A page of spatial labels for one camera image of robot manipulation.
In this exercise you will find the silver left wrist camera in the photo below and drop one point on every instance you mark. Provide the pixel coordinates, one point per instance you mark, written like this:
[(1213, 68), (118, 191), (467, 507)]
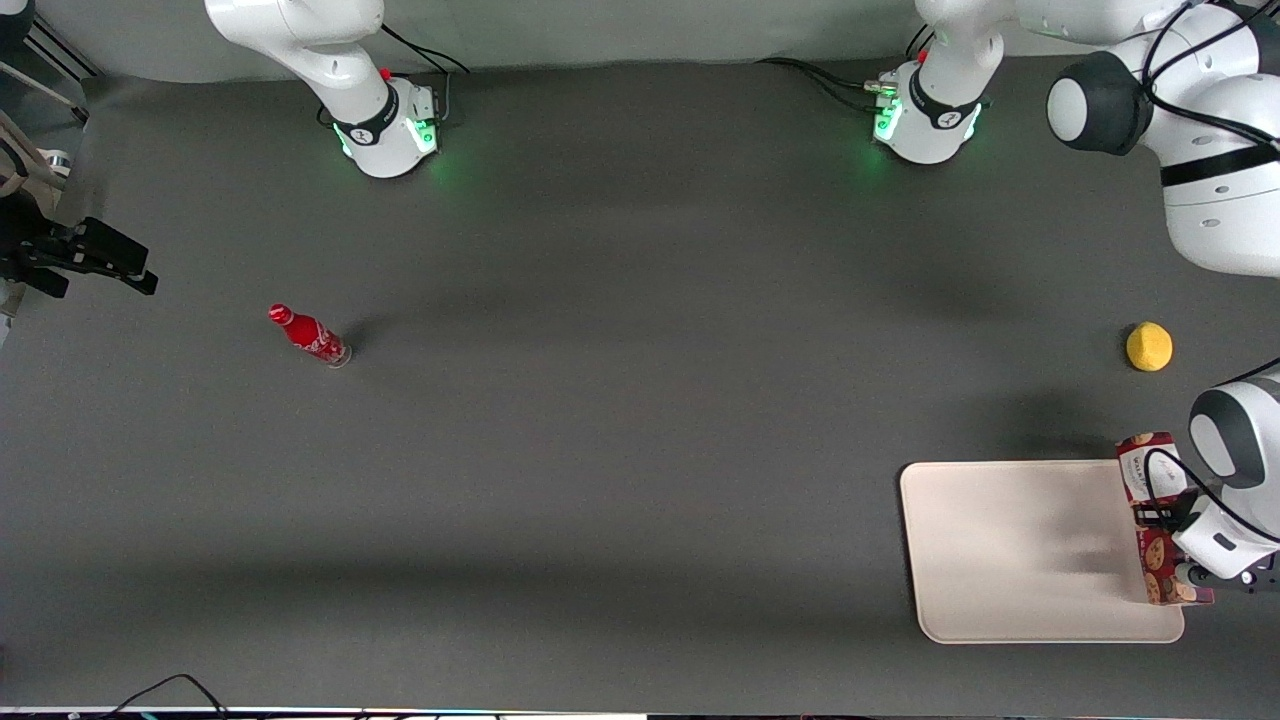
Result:
[(1235, 582)]

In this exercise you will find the black metal frame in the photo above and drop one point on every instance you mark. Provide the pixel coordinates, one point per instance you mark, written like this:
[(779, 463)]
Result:
[(50, 45)]

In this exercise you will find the red cola bottle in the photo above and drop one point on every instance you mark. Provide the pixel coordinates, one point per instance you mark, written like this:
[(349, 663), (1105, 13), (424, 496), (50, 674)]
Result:
[(308, 335)]

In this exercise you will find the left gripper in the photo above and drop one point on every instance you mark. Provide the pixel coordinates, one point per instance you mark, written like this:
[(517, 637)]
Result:
[(1160, 517)]

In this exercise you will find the yellow lemon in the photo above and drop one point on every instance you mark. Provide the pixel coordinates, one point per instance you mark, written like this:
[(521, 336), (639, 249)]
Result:
[(1149, 346)]

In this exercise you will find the cream plastic tray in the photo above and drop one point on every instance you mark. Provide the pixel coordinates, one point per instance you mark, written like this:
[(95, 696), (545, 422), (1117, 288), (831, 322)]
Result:
[(1020, 550)]

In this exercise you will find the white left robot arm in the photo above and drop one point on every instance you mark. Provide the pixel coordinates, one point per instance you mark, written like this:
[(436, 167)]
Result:
[(1220, 210)]

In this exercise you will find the red cookie box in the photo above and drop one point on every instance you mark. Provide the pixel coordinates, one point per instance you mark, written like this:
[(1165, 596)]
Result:
[(1150, 480)]

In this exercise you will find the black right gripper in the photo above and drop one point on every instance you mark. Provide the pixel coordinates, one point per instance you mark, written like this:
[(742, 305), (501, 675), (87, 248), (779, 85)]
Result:
[(28, 250)]

